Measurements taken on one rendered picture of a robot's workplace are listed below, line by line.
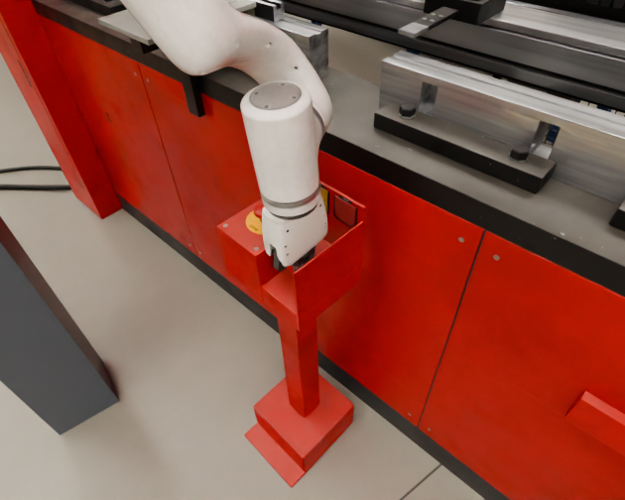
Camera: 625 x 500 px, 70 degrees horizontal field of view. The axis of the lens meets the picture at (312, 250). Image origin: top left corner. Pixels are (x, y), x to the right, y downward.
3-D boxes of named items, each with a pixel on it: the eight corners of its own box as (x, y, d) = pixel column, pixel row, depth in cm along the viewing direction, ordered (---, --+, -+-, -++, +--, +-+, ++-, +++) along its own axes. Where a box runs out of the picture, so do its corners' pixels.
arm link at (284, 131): (275, 156, 65) (249, 197, 60) (259, 69, 55) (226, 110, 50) (329, 164, 63) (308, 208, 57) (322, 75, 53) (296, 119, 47)
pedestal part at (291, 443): (244, 436, 129) (238, 419, 120) (305, 379, 141) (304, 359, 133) (291, 488, 119) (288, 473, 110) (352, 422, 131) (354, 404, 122)
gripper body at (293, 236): (298, 165, 67) (306, 217, 75) (246, 201, 62) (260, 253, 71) (334, 186, 63) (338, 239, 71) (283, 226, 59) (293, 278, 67)
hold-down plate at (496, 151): (372, 127, 80) (373, 111, 78) (390, 115, 83) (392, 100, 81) (536, 194, 66) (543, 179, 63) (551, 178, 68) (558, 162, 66)
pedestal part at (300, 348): (289, 404, 123) (271, 276, 84) (305, 389, 126) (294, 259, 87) (305, 419, 120) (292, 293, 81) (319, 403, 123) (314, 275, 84)
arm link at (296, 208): (292, 154, 65) (295, 171, 67) (246, 186, 61) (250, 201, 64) (334, 178, 61) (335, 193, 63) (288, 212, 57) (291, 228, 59)
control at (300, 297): (227, 272, 85) (208, 198, 73) (288, 230, 93) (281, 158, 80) (299, 332, 75) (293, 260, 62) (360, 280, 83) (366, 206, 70)
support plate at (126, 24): (98, 23, 89) (96, 18, 88) (203, -9, 102) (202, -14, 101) (149, 46, 80) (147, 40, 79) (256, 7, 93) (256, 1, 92)
